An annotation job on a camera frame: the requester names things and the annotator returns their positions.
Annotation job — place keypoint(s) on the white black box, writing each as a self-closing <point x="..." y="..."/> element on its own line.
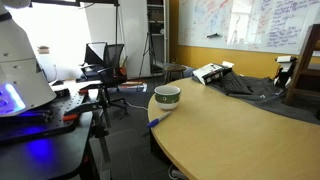
<point x="210" y="72"/>

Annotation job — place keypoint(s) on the black clamp with orange handle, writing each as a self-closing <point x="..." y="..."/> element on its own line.
<point x="101" y="120"/>

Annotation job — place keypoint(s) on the grey cloth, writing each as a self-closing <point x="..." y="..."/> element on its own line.
<point x="266" y="102"/>

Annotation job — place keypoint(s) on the white black device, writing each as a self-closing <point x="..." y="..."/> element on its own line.
<point x="284" y="73"/>

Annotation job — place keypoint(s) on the blue and white pen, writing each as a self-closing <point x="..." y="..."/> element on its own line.
<point x="157" y="120"/>

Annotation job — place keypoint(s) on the white green mug cup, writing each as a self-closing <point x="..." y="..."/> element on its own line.
<point x="167" y="96"/>

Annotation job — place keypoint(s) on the round wooden stool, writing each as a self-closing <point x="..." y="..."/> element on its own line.
<point x="170" y="69"/>

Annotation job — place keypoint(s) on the black keyboard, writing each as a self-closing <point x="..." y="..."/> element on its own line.
<point x="233" y="84"/>

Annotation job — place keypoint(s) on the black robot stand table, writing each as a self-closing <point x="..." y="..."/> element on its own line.
<point x="51" y="158"/>

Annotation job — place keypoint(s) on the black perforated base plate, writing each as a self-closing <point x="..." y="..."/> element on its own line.
<point x="44" y="121"/>

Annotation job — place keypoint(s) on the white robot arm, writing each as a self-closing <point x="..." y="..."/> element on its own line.
<point x="23" y="85"/>

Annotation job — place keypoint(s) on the brown wooden shelf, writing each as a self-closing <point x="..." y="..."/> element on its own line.
<point x="305" y="81"/>

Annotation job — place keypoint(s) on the black office chair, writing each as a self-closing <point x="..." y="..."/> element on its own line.
<point x="106" y="69"/>

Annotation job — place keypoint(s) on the black camera tripod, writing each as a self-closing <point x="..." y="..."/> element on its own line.
<point x="148" y="52"/>

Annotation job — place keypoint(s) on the wall whiteboard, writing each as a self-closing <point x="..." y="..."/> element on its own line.
<point x="271" y="26"/>

